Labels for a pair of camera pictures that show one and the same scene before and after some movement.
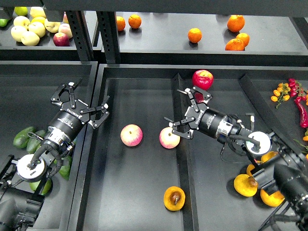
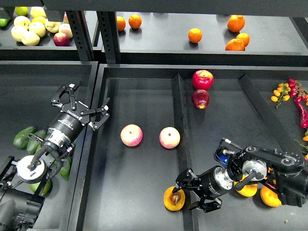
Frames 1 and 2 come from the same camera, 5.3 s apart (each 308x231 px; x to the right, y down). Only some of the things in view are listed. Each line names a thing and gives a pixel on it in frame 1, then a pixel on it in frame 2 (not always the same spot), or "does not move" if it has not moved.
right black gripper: [199, 116] -> [213, 183]
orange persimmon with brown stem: [174, 198] does not move
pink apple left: [131, 135] does not move
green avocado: [65, 170] does not move
